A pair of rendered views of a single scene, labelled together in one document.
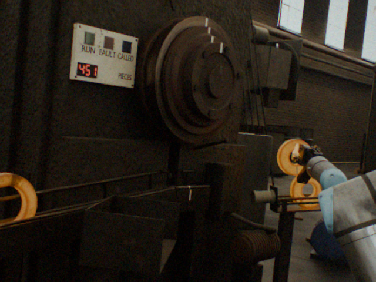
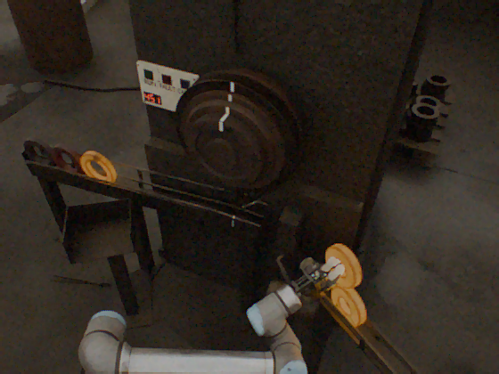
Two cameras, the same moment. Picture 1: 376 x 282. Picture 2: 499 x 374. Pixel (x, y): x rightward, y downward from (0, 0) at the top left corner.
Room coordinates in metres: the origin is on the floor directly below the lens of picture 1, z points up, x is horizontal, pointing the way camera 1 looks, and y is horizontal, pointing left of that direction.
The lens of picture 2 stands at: (1.51, -1.22, 2.10)
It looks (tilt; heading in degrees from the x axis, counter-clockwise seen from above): 45 degrees down; 71
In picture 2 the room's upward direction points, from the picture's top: 1 degrees clockwise
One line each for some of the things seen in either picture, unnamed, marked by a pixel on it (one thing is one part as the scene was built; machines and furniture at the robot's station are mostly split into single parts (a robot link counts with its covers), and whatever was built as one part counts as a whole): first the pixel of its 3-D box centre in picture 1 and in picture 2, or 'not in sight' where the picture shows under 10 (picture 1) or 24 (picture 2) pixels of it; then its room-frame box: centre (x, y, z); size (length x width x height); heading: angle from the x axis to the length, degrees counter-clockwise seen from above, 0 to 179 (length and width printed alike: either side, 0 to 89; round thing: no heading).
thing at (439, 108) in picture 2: not in sight; (369, 93); (3.36, 1.31, 0.22); 1.20 x 0.81 x 0.44; 136
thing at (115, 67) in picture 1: (106, 57); (169, 89); (1.71, 0.30, 1.15); 0.26 x 0.02 x 0.18; 138
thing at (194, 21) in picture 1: (194, 80); (236, 135); (1.89, -0.01, 1.11); 0.47 x 0.06 x 0.47; 138
